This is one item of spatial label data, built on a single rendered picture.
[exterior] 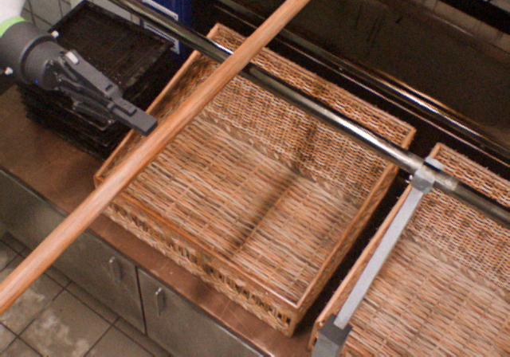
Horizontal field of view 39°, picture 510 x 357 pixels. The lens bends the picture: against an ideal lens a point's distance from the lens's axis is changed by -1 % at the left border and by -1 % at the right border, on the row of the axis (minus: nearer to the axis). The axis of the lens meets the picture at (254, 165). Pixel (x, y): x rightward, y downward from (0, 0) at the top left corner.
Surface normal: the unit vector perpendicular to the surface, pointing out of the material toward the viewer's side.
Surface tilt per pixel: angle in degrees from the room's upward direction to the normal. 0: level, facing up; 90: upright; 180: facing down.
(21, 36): 11
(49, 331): 0
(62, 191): 0
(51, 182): 0
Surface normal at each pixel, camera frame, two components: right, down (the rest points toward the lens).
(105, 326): 0.06, -0.58
